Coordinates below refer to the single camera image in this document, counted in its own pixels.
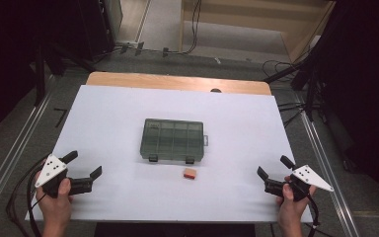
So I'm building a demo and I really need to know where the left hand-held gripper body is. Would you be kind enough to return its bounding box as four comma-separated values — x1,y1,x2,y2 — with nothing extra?
34,153,95,199

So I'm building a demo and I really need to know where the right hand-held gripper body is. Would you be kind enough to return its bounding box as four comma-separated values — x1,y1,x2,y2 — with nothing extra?
264,164,336,202

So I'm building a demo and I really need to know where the small tan and red block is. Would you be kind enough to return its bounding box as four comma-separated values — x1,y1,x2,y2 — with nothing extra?
183,167,197,181

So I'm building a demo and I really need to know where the translucent green compartment box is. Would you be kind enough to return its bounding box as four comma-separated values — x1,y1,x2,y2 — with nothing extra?
139,118,210,165

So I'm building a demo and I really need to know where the person's right hand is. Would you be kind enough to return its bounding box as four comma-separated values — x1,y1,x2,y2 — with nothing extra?
275,175,318,227

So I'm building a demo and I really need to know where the person's left hand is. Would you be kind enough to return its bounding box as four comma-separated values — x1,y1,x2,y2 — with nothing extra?
34,171,74,227

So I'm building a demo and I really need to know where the white board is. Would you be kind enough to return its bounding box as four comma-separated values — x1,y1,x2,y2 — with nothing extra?
24,84,314,224

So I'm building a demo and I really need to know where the black metal stand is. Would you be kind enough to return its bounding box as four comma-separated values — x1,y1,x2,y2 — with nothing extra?
264,48,331,123
33,40,97,107

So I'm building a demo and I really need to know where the wooden table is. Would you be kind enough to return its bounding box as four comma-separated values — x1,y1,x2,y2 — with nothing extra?
86,71,272,97

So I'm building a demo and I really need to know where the black cabinet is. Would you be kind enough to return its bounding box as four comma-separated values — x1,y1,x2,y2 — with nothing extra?
77,0,116,62

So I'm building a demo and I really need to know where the wooden shelf unit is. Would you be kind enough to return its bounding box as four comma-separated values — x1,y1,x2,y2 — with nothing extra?
178,0,338,64

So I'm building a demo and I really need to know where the metal floor rail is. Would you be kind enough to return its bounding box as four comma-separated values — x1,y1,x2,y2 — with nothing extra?
294,93,361,237
0,74,56,230

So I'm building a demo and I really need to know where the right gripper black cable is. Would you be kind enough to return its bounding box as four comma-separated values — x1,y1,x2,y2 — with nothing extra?
304,192,321,237

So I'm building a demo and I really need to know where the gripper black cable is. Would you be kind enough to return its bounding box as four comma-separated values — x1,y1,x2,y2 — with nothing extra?
304,192,321,237
26,164,52,237

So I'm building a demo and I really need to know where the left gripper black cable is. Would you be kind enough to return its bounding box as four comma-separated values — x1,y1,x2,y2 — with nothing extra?
26,164,52,237

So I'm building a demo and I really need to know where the black floor cable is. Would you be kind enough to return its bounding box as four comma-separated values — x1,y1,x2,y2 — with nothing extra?
5,153,52,237

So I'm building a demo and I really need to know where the looped black cable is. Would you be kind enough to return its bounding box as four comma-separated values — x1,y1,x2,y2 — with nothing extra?
262,59,299,84

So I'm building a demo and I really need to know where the hanging black cable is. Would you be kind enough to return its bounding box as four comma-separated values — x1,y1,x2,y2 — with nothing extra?
177,0,202,56

